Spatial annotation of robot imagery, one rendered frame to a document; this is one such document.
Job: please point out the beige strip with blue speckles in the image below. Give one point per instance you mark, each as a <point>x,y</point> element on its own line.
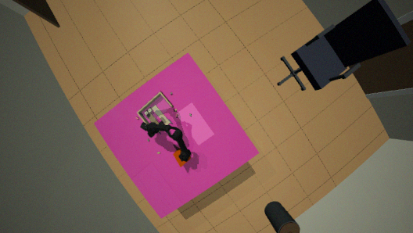
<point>164,119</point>

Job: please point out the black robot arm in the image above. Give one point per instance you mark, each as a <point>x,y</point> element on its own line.
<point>176,136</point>

